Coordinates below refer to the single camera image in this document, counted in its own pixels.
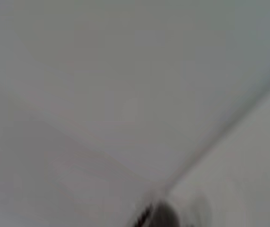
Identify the clear glass cup with handle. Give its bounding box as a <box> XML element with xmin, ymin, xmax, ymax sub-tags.
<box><xmin>134</xmin><ymin>186</ymin><xmax>213</xmax><ymax>227</ymax></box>

